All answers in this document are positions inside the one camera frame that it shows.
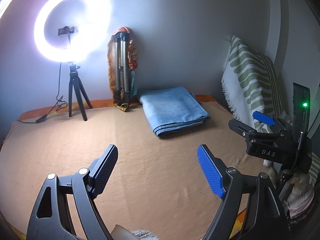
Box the white ring light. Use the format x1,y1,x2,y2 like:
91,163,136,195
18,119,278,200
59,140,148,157
34,0,112,62

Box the beige bed blanket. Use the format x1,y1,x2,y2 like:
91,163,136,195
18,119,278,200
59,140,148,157
1,102,266,239

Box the phone on ring light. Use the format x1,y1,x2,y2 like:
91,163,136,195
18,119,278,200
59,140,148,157
58,26,75,36

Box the green white striped pillow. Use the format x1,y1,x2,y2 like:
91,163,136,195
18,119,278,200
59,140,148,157
221,36,319,169

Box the black power cable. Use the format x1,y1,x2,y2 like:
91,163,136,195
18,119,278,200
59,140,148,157
17,62,68,124

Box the right hand in glove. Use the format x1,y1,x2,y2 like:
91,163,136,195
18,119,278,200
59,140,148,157
281,165,319,219

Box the small black tripod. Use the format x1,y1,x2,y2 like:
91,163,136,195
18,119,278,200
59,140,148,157
68,62,93,121

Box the folded silver tripod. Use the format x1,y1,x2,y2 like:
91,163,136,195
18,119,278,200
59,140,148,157
114,31,130,106

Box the light blue denim pants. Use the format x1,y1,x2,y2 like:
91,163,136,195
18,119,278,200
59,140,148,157
138,87,210,137

